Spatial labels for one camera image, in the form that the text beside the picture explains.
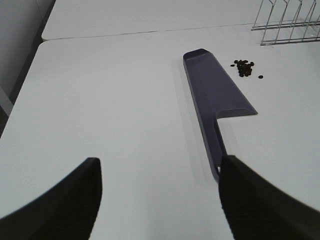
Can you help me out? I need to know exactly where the pile of coffee beans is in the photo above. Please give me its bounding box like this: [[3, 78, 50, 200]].
[[230, 59, 255, 78]]

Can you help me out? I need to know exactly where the purple plastic dustpan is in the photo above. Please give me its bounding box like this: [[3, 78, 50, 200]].
[[183, 48, 257, 181]]

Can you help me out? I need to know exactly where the chrome wire dish rack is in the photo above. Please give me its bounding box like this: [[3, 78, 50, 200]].
[[251, 0, 320, 47]]

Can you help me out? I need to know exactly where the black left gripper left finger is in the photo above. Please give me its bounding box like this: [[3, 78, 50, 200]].
[[0, 157, 103, 240]]

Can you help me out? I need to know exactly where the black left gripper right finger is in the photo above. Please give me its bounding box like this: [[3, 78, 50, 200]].
[[218, 155, 320, 240]]

